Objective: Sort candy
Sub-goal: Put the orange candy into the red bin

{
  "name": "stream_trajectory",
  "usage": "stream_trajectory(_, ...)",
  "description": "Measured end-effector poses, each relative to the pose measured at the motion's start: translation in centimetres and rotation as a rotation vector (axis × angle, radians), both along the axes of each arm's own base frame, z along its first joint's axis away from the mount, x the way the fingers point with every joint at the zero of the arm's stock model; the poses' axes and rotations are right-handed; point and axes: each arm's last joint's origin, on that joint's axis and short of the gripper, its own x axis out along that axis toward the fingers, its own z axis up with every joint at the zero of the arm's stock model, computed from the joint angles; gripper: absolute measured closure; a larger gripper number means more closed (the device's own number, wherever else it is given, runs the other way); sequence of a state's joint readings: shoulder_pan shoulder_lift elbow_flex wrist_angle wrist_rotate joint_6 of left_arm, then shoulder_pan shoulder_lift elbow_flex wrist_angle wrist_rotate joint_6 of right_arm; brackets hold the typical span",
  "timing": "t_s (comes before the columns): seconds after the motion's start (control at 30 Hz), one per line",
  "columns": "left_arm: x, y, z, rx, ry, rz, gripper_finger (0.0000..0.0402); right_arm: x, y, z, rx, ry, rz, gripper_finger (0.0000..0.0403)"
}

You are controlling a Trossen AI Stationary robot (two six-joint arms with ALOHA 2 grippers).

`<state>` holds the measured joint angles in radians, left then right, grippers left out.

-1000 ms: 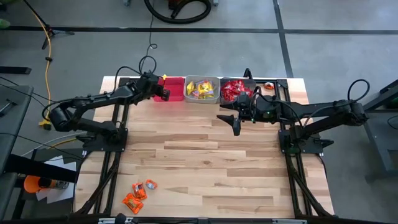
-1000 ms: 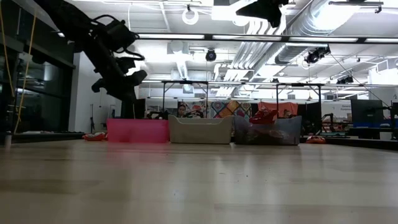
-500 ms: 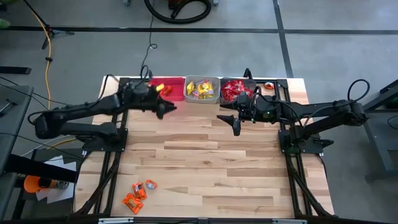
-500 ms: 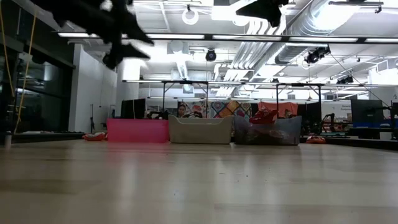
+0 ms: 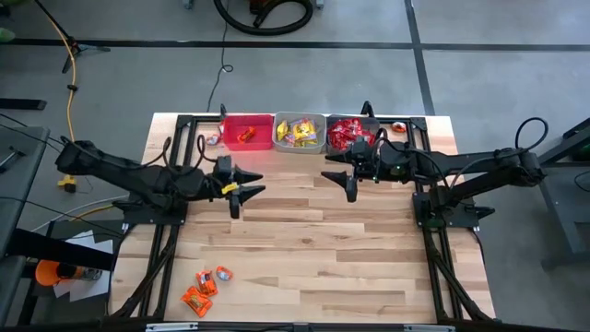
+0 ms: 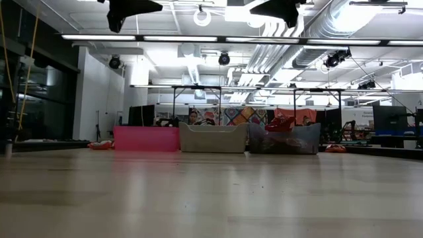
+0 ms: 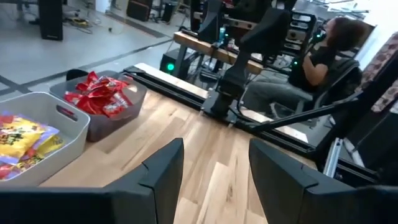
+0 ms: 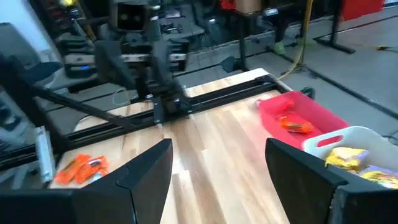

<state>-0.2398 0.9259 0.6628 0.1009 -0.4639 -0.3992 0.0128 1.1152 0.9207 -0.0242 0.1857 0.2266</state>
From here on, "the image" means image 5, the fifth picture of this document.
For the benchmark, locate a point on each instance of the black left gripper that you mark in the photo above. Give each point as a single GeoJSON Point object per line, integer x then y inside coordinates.
{"type": "Point", "coordinates": [212, 186]}

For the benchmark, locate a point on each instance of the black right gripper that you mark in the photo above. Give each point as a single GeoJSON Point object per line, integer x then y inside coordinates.
{"type": "Point", "coordinates": [369, 170]}

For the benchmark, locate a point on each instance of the small orange candy wrapper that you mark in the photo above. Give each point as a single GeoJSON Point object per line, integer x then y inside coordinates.
{"type": "Point", "coordinates": [246, 134]}

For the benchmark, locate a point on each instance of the yellow Sour Patch packet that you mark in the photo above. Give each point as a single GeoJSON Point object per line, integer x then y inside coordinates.
{"type": "Point", "coordinates": [303, 128]}
{"type": "Point", "coordinates": [295, 139]}

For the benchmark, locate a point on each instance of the plain yellow candy packet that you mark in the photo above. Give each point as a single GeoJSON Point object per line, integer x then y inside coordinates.
{"type": "Point", "coordinates": [282, 130]}

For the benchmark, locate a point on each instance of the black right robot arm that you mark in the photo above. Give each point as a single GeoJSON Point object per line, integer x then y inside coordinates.
{"type": "Point", "coordinates": [470, 166]}

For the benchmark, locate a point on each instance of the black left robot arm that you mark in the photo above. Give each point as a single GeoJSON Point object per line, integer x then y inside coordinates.
{"type": "Point", "coordinates": [120, 168]}

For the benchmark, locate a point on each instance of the yellow tape tag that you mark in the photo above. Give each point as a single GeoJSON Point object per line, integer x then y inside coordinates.
{"type": "Point", "coordinates": [229, 188]}

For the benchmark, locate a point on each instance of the red plastic bin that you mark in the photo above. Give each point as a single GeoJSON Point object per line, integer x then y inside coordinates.
{"type": "Point", "coordinates": [258, 144]}

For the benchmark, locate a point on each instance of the white plastic bin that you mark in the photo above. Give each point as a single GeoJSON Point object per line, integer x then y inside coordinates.
{"type": "Point", "coordinates": [299, 150]}

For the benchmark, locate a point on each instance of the dark grey translucent bin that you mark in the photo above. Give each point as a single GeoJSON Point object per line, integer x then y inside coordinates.
{"type": "Point", "coordinates": [373, 121]}

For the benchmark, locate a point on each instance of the black table clamp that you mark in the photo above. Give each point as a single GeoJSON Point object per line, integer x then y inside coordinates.
{"type": "Point", "coordinates": [367, 109]}
{"type": "Point", "coordinates": [223, 110]}

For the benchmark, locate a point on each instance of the large orange Reese's packet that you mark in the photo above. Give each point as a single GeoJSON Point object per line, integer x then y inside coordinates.
{"type": "Point", "coordinates": [197, 301]}

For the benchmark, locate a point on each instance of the white paper sheets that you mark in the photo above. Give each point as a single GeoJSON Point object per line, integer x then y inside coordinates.
{"type": "Point", "coordinates": [87, 288]}

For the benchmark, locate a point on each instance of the black padded bar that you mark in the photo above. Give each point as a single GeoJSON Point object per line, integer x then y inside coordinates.
{"type": "Point", "coordinates": [60, 249]}

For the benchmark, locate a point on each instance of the orange black tool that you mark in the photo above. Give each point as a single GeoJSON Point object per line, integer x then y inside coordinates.
{"type": "Point", "coordinates": [48, 273]}

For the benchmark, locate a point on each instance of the black tripod stand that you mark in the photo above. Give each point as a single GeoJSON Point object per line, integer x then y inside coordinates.
{"type": "Point", "coordinates": [74, 46]}

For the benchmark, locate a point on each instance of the grey metal table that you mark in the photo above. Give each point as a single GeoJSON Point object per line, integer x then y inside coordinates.
{"type": "Point", "coordinates": [23, 175]}

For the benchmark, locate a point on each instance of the dark grey workbench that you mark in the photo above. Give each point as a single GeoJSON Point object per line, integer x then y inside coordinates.
{"type": "Point", "coordinates": [562, 207]}

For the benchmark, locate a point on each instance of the black flat floor bar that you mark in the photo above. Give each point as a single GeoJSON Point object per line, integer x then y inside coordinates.
{"type": "Point", "coordinates": [23, 104]}

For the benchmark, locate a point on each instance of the green object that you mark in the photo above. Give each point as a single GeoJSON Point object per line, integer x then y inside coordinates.
{"type": "Point", "coordinates": [5, 34]}

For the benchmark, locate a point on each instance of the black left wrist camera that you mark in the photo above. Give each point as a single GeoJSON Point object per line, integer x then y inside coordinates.
{"type": "Point", "coordinates": [224, 166]}

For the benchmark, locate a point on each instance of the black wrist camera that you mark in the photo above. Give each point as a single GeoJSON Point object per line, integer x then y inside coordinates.
{"type": "Point", "coordinates": [224, 166]}
{"type": "Point", "coordinates": [362, 148]}

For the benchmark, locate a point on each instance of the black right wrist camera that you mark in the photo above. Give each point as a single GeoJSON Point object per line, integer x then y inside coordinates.
{"type": "Point", "coordinates": [362, 148]}

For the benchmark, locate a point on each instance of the black aluminium table frame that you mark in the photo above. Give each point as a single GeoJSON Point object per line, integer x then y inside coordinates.
{"type": "Point", "coordinates": [417, 123]}

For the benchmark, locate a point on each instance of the silver metal bracket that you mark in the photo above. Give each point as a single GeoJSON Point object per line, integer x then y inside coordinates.
{"type": "Point", "coordinates": [171, 327]}
{"type": "Point", "coordinates": [428, 328]}

